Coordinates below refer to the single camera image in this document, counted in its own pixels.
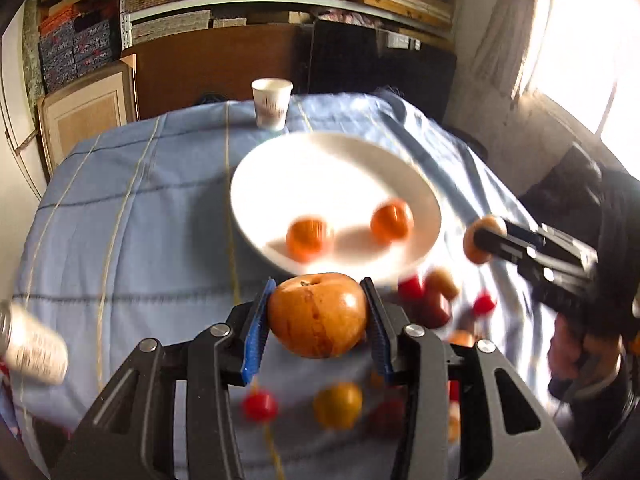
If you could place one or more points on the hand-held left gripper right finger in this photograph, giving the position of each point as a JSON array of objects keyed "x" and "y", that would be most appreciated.
[{"x": 377, "y": 340}]

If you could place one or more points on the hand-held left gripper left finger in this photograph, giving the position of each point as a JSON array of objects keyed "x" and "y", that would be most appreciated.
[{"x": 257, "y": 340}]

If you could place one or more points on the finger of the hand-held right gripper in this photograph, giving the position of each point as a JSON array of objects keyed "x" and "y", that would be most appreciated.
[
  {"x": 520, "y": 232},
  {"x": 502, "y": 250}
]

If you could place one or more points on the orange-yellow apple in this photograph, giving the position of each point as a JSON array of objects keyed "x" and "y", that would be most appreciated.
[{"x": 315, "y": 317}]

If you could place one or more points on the red cherry tomato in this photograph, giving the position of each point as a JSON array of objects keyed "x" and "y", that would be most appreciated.
[
  {"x": 484, "y": 304},
  {"x": 260, "y": 406},
  {"x": 411, "y": 287}
]

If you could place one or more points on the yellow-orange round fruit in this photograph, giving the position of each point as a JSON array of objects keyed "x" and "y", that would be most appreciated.
[{"x": 338, "y": 405}]

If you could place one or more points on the white shallow bowl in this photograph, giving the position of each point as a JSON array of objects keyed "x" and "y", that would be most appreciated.
[{"x": 320, "y": 180}]

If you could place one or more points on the person's right hand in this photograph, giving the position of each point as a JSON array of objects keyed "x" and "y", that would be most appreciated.
[{"x": 565, "y": 355}]

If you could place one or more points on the black cushion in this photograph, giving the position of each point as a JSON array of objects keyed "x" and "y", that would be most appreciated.
[{"x": 565, "y": 180}]

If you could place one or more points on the orange tangerine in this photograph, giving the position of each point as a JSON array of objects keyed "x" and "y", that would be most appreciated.
[
  {"x": 309, "y": 240},
  {"x": 392, "y": 221}
]

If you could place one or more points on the light blue quilted blanket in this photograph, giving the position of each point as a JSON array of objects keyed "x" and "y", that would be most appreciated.
[{"x": 150, "y": 210}]

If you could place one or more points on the bright window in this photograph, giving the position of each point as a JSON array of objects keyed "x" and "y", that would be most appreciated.
[{"x": 590, "y": 50}]

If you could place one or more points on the beige curtain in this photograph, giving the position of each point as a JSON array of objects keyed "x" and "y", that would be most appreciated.
[{"x": 510, "y": 25}]

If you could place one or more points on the black panel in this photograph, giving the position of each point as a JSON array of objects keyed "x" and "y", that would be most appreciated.
[{"x": 380, "y": 70}]

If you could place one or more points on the white drink can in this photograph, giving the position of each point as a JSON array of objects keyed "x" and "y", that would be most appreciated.
[{"x": 35, "y": 350}]

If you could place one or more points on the white paper cup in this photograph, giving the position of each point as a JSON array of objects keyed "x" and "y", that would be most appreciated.
[{"x": 271, "y": 105}]

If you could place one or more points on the brown wooden board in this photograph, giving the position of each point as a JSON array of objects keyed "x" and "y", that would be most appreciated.
[{"x": 200, "y": 65}]

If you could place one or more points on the beige framed board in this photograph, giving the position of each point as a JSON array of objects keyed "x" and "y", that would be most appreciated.
[{"x": 85, "y": 115}]

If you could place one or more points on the stack of blue patterned boxes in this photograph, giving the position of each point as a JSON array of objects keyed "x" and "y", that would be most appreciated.
[{"x": 80, "y": 50}]

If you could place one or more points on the metal shelf rack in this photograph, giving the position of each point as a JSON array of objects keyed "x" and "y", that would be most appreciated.
[{"x": 125, "y": 15}]

